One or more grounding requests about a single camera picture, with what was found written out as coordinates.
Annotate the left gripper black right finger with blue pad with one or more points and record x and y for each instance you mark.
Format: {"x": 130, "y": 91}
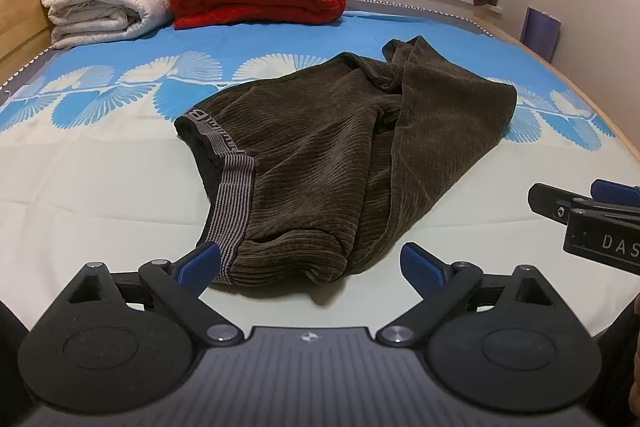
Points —
{"x": 507, "y": 343}

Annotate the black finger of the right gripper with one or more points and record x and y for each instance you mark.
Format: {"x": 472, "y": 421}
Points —
{"x": 556, "y": 204}

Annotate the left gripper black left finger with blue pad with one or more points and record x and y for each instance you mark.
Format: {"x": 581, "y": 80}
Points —
{"x": 115, "y": 342}

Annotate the dark brown corduroy pants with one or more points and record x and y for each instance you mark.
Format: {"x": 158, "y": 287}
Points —
{"x": 319, "y": 172}

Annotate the blue white patterned bed sheet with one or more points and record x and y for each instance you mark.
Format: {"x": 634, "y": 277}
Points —
{"x": 92, "y": 169}

